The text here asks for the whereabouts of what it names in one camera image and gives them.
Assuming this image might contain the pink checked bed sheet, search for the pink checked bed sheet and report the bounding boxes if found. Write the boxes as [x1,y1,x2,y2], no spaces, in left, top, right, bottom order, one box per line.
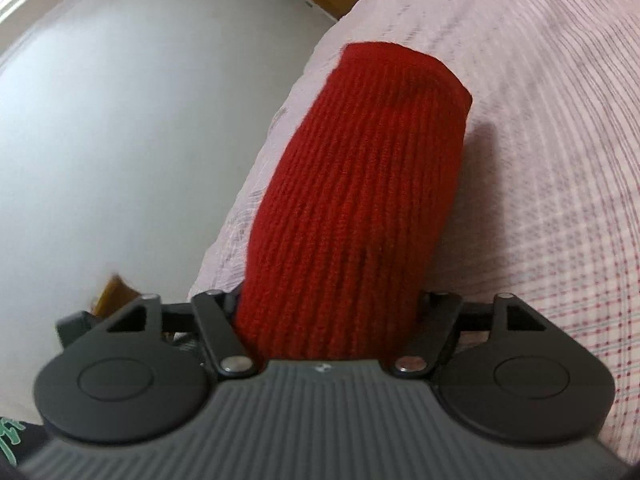
[192,0,639,462]

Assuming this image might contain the red knitted garment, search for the red knitted garment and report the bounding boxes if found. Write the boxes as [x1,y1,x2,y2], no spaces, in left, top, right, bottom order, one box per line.
[234,42,472,361]

